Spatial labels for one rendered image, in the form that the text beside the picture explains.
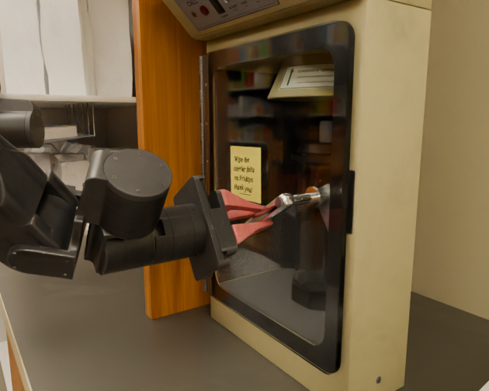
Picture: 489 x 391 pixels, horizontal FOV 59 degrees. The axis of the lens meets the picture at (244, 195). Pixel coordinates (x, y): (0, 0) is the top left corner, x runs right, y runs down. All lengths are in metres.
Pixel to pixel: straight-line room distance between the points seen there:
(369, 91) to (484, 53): 0.44
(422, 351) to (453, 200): 0.31
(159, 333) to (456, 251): 0.57
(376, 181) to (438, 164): 0.44
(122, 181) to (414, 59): 0.35
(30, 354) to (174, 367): 0.22
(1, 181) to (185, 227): 0.17
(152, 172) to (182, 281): 0.45
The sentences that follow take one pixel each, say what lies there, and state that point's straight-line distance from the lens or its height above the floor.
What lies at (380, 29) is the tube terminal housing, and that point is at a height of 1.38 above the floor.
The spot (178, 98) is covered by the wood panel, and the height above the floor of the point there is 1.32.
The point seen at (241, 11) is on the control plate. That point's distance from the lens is 0.58.
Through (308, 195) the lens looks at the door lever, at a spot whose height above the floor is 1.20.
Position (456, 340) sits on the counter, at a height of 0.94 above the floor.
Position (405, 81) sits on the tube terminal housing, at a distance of 0.53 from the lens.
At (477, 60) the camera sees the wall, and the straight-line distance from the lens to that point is 0.90.
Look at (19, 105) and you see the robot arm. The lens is 0.72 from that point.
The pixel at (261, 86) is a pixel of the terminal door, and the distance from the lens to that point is 0.58.
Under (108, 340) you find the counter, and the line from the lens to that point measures 0.76.
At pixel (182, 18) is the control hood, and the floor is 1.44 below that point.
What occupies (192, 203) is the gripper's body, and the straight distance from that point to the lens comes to 0.47.
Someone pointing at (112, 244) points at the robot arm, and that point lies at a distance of 0.41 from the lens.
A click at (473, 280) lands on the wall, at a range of 0.93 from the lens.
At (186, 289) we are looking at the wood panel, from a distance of 0.82.
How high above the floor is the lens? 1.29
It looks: 10 degrees down
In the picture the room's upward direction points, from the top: straight up
